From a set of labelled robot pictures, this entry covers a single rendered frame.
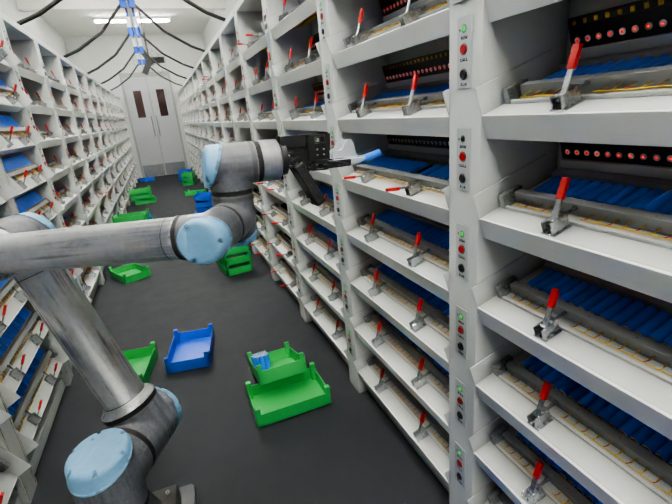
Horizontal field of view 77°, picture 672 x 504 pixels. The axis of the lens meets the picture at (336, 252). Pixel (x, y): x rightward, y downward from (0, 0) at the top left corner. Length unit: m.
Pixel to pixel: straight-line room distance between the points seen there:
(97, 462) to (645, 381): 1.12
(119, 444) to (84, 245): 0.52
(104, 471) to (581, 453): 1.00
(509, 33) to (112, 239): 0.83
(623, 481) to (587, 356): 0.21
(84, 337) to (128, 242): 0.43
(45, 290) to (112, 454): 0.43
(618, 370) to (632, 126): 0.36
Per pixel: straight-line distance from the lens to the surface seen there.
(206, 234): 0.81
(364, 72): 1.51
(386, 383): 1.66
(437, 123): 0.97
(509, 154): 0.91
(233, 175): 0.93
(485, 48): 0.86
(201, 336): 2.45
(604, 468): 0.92
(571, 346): 0.84
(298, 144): 0.99
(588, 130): 0.71
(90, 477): 1.22
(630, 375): 0.79
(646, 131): 0.67
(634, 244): 0.73
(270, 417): 1.74
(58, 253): 1.01
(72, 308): 1.27
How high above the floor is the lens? 1.12
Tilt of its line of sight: 19 degrees down
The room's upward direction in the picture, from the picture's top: 5 degrees counter-clockwise
